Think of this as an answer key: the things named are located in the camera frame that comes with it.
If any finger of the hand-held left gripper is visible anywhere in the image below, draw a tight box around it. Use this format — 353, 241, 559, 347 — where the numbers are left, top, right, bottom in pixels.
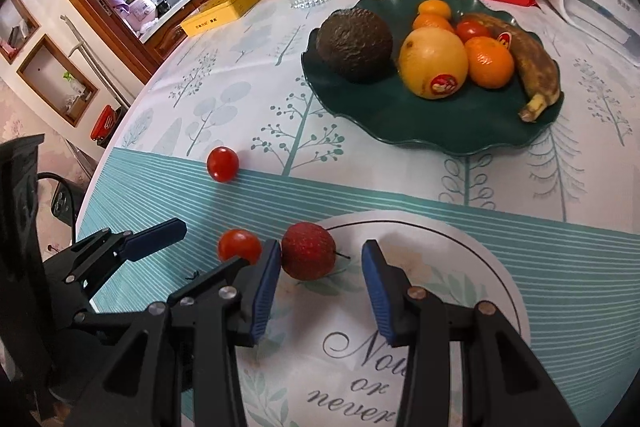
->
65, 218, 188, 288
167, 256, 252, 309

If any teal striped placemat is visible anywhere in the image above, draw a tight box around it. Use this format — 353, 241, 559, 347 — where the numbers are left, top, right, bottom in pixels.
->
75, 147, 640, 427

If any dark green scalloped plate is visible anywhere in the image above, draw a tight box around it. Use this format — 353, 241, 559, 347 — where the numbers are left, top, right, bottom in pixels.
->
300, 0, 564, 158

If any brown spotted banana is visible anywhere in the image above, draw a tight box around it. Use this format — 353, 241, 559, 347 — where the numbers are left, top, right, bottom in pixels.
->
460, 12, 562, 124

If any white printed plate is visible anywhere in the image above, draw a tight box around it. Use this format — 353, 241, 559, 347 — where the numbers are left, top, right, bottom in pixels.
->
235, 209, 532, 427

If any yellow grapefruit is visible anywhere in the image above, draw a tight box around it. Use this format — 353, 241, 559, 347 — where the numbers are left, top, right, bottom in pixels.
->
398, 27, 470, 100

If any red cherry tomato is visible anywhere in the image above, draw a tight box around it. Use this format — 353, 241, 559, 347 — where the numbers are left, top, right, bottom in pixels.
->
217, 229, 263, 265
455, 19, 496, 44
206, 146, 240, 184

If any red container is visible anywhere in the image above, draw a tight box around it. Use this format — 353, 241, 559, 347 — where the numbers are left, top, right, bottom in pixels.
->
90, 104, 118, 142

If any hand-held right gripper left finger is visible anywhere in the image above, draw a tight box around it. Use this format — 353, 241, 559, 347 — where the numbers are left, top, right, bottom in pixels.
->
102, 239, 282, 427

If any yellow flat box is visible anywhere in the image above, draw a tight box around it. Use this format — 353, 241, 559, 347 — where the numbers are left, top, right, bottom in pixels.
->
179, 0, 262, 38

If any red lychee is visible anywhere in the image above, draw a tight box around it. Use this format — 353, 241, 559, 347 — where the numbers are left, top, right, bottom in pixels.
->
281, 222, 337, 282

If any black chair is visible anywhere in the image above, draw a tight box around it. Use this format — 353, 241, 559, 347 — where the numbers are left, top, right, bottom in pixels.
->
37, 172, 88, 228

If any dark avocado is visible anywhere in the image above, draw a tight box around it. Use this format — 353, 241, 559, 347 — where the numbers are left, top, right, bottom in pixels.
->
316, 8, 394, 84

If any orange mandarin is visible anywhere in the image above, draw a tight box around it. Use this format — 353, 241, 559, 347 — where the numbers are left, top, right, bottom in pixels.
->
465, 36, 516, 88
412, 0, 456, 34

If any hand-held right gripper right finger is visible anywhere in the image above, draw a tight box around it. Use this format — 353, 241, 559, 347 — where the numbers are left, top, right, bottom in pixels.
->
361, 239, 583, 427

